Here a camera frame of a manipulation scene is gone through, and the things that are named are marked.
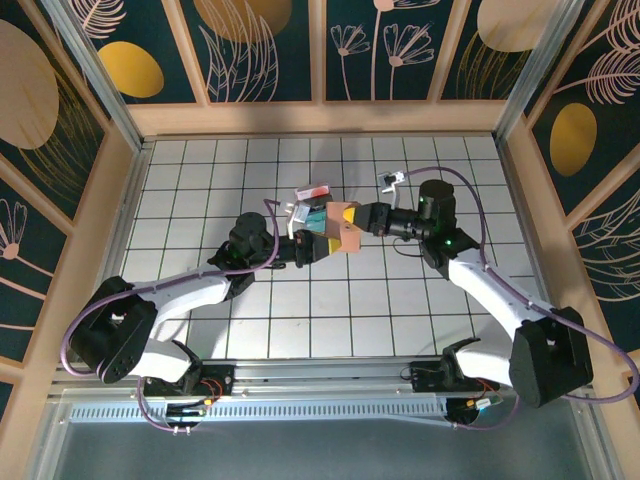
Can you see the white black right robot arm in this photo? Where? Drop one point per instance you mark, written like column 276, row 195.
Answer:
column 490, row 290

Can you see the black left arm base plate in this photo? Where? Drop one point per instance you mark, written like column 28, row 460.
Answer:
column 222, row 375

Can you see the teal card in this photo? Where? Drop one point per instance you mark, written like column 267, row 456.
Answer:
column 316, row 221

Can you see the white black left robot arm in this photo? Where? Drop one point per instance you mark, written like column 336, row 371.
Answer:
column 190, row 292

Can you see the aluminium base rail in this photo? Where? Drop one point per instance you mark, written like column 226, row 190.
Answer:
column 320, row 375

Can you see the aluminium side rail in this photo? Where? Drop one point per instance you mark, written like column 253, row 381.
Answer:
column 522, row 200
column 129, row 200

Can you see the clear acrylic card box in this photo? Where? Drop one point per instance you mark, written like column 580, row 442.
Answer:
column 301, row 199

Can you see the tan leather card holder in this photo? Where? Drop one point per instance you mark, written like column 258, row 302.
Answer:
column 332, row 216

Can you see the aluminium corner post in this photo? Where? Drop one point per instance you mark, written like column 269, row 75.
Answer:
column 537, row 75
column 102, row 80

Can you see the black card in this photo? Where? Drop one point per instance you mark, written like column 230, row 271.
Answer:
column 320, row 203

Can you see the white card with red circle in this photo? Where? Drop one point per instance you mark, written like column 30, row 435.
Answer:
column 317, row 191

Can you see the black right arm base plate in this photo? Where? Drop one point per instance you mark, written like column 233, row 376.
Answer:
column 425, row 380

